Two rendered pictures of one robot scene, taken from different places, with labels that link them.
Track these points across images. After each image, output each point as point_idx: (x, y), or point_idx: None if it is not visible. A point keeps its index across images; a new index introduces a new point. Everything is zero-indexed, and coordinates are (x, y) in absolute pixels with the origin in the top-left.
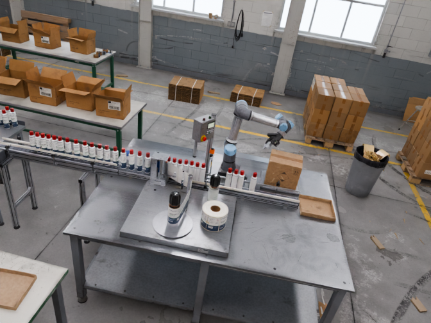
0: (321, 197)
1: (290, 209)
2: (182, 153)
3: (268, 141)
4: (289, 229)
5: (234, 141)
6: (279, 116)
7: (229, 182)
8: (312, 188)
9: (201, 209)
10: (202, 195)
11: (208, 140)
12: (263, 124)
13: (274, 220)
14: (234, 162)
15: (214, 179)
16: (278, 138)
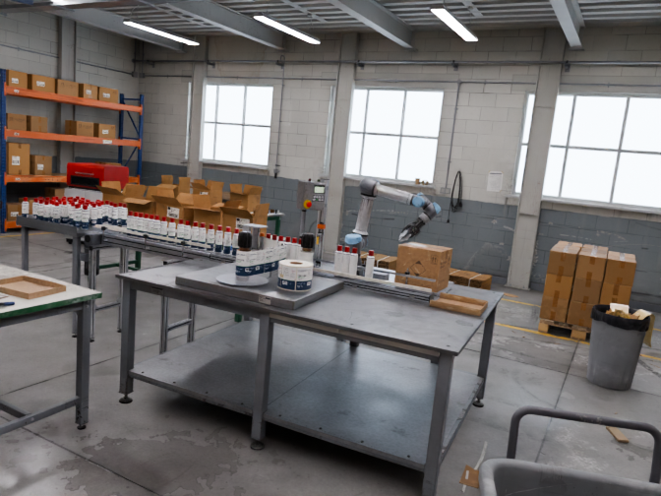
0: None
1: (417, 301)
2: None
3: (404, 229)
4: (401, 310)
5: (362, 231)
6: (417, 194)
7: (339, 265)
8: (469, 296)
9: None
10: None
11: (319, 214)
12: (392, 198)
13: (386, 303)
14: (358, 257)
15: (304, 235)
16: (417, 223)
